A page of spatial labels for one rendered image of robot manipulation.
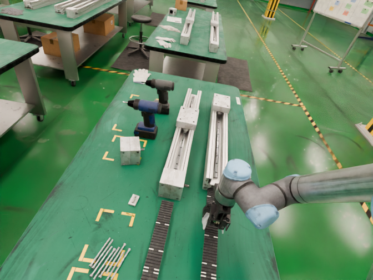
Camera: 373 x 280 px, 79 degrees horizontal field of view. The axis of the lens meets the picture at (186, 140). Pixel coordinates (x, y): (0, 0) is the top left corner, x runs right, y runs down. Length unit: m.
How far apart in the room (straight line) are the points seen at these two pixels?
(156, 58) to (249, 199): 2.30
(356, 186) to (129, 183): 0.83
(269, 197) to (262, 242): 0.40
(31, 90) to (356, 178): 2.53
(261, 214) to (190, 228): 0.40
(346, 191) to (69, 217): 0.88
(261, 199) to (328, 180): 0.16
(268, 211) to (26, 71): 2.32
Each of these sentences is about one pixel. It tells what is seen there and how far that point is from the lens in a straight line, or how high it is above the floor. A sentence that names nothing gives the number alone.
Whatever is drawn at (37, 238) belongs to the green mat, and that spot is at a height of 0.78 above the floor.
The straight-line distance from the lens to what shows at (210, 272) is 0.87.
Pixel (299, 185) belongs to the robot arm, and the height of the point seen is 1.19.
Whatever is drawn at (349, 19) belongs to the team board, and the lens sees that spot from 6.44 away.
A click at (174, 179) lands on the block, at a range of 0.96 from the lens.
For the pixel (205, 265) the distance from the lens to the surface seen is 0.88.
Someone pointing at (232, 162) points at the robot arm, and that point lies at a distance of 0.67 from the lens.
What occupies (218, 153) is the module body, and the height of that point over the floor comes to 0.84.
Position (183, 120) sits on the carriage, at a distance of 1.24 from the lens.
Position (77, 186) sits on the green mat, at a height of 0.78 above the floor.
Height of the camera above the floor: 1.61
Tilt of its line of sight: 39 degrees down
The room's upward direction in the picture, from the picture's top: 12 degrees clockwise
